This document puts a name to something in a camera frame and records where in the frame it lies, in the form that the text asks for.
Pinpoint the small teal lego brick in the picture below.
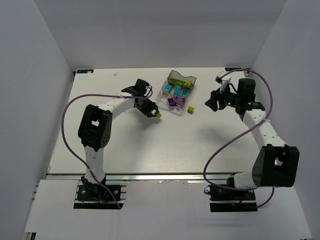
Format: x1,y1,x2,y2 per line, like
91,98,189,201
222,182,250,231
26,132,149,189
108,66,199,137
181,90,188,98

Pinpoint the green 2x4 lego brick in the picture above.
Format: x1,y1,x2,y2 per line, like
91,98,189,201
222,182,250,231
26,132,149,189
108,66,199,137
170,78,181,85

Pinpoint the purple 2x4 lego plate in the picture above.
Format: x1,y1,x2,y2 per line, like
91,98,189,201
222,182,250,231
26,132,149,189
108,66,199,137
174,96,186,105

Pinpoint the green sloped lego piece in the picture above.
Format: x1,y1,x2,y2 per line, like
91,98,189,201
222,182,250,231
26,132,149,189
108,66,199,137
180,81,188,86

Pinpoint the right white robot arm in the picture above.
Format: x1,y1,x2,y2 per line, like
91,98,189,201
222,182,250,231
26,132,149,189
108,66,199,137
205,77,300,191

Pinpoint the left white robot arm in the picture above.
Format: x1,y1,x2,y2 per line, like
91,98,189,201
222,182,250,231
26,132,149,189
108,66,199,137
78,79,161,200

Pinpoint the clear plastic container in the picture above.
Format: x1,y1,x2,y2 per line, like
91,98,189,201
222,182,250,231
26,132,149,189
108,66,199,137
155,89,188,115

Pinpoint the right corner blue label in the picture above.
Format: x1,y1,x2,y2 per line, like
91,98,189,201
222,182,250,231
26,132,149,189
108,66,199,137
224,67,241,72

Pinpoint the corner blue label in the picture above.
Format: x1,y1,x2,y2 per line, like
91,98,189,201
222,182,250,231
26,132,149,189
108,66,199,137
76,69,94,74
224,67,241,72

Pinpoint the left corner blue label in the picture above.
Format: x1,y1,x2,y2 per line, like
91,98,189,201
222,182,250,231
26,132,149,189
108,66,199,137
76,69,94,74

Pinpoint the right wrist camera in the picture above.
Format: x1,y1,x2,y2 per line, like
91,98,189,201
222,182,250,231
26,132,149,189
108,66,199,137
215,71,232,93

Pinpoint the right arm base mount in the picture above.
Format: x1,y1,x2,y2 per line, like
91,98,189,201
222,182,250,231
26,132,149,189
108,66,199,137
203,185,258,213

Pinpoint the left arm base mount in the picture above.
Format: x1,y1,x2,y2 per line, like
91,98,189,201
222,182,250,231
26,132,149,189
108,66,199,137
73,183,127,210

